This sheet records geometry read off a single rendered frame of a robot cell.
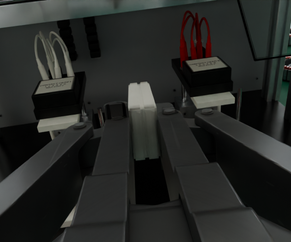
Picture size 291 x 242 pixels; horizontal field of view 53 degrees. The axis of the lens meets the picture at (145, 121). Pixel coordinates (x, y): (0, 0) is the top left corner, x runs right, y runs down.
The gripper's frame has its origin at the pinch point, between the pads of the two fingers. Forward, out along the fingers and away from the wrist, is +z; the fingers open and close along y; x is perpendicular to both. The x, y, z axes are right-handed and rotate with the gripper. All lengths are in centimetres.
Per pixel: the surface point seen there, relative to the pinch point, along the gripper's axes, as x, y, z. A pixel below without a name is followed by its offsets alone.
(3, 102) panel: -8, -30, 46
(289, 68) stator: -9, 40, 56
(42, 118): -6.9, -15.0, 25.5
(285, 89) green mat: -14, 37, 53
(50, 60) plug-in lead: 0.8, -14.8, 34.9
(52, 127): -7.9, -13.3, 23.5
